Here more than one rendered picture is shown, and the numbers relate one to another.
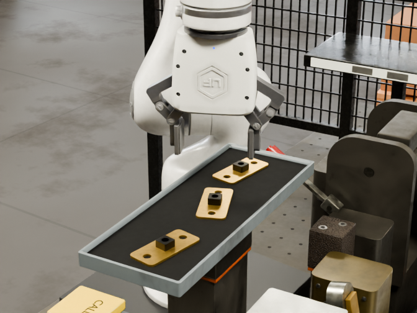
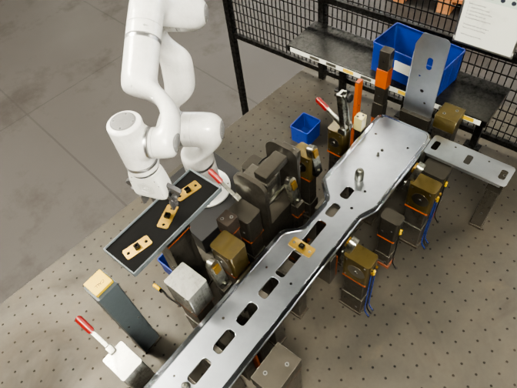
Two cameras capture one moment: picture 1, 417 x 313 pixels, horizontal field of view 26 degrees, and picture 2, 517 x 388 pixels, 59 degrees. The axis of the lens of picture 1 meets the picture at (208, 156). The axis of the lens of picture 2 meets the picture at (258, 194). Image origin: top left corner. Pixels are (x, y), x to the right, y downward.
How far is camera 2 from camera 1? 0.84 m
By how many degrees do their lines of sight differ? 31
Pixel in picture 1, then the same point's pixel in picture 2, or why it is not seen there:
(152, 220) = (139, 226)
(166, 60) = not seen: hidden behind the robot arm
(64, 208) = (212, 63)
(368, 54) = (321, 45)
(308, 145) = (304, 73)
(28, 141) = not seen: hidden behind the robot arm
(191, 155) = (191, 150)
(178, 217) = (149, 225)
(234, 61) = (151, 184)
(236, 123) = (203, 146)
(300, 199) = (286, 116)
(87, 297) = (99, 277)
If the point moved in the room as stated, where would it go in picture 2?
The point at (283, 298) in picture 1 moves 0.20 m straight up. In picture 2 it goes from (184, 269) to (166, 232)
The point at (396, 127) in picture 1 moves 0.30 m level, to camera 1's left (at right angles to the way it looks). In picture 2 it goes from (265, 166) to (173, 161)
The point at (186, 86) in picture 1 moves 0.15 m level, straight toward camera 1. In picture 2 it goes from (137, 188) to (119, 235)
